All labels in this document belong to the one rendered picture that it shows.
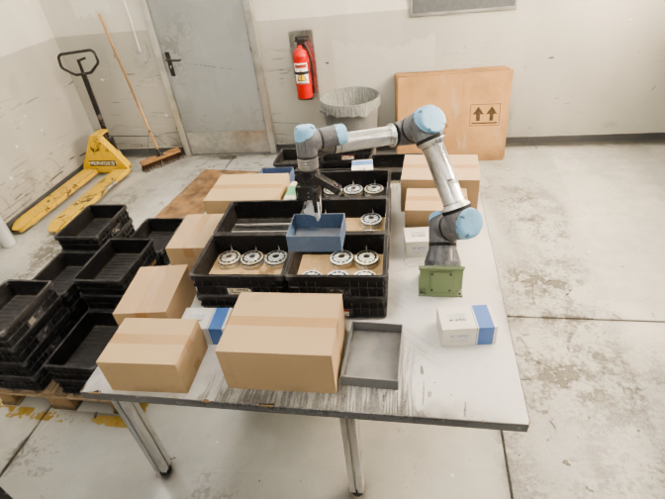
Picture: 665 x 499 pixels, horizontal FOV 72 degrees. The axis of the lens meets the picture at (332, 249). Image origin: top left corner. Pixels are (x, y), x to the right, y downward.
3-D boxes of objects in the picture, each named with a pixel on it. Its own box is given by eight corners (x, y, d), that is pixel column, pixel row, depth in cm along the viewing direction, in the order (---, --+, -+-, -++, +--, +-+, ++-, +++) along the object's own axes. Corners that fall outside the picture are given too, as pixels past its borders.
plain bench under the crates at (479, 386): (468, 273, 311) (478, 181, 270) (503, 526, 185) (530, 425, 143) (244, 268, 339) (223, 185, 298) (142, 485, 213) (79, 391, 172)
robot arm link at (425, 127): (467, 235, 190) (421, 111, 186) (491, 232, 176) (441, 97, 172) (444, 246, 186) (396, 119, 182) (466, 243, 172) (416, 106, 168)
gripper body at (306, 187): (301, 194, 177) (298, 164, 170) (323, 194, 175) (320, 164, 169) (296, 202, 170) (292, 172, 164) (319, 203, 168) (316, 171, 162)
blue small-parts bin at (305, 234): (346, 228, 178) (344, 213, 173) (341, 251, 166) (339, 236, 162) (296, 228, 181) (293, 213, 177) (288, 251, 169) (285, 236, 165)
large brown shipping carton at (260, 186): (293, 203, 270) (288, 172, 259) (281, 232, 247) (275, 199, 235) (230, 204, 277) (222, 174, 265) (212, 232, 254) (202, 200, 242)
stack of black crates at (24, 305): (44, 335, 281) (6, 278, 255) (87, 337, 276) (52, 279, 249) (-4, 389, 249) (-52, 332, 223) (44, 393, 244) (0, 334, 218)
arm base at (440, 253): (457, 267, 199) (457, 245, 200) (463, 266, 184) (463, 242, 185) (423, 266, 201) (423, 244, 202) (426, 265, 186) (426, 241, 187)
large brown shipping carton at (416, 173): (474, 186, 266) (477, 154, 255) (476, 213, 243) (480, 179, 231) (405, 185, 275) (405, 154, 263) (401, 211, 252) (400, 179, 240)
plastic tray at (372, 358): (352, 329, 184) (351, 320, 181) (403, 333, 180) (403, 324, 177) (341, 384, 163) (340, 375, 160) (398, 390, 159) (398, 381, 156)
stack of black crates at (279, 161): (331, 182, 405) (327, 147, 385) (325, 200, 381) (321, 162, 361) (287, 183, 412) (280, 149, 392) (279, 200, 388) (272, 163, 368)
